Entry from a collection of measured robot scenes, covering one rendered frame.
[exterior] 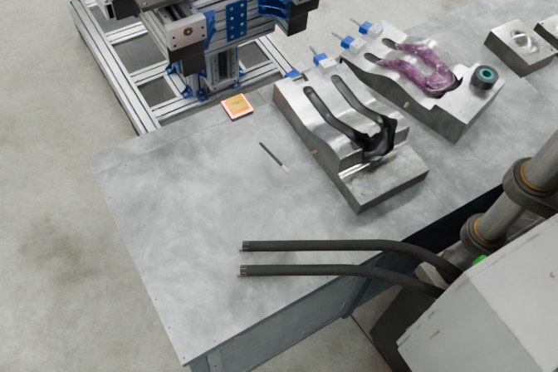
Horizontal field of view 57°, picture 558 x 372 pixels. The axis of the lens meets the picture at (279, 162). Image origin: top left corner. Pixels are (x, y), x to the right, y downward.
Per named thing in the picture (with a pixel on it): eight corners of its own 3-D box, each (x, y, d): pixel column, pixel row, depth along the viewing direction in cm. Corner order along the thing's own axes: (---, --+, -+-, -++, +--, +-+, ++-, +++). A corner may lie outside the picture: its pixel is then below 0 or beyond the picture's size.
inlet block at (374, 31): (345, 27, 193) (347, 16, 188) (353, 21, 195) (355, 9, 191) (373, 45, 189) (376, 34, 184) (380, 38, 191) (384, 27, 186)
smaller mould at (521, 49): (482, 44, 197) (490, 30, 191) (511, 31, 202) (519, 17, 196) (521, 78, 188) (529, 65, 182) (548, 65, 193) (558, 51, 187)
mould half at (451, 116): (336, 65, 186) (341, 42, 176) (379, 31, 197) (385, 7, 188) (454, 144, 169) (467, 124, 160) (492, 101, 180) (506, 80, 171)
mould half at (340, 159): (272, 100, 175) (274, 72, 163) (335, 74, 183) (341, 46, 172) (357, 215, 152) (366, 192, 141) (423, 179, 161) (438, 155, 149)
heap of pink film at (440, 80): (371, 66, 178) (376, 49, 172) (400, 41, 186) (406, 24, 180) (433, 106, 170) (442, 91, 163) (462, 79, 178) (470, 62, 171)
